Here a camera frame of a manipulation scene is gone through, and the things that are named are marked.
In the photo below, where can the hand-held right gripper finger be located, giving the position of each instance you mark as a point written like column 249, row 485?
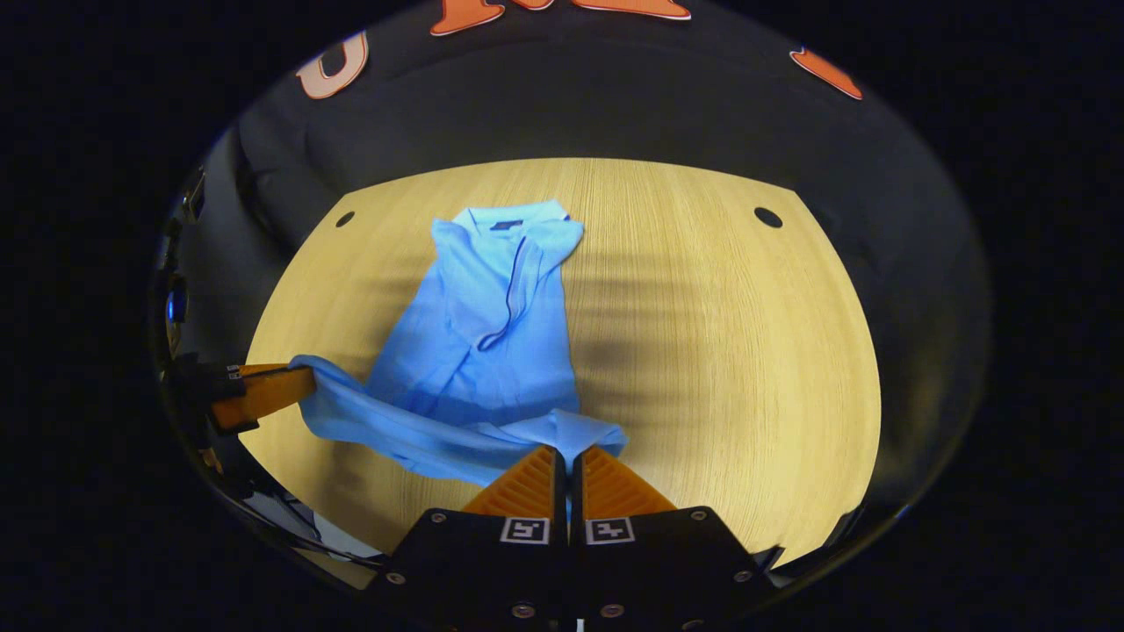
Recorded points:
column 558, row 500
column 580, row 500

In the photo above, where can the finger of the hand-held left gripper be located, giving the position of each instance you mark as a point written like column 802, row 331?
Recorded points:
column 263, row 393

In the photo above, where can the light blue T-shirt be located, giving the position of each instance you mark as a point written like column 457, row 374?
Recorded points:
column 474, row 360

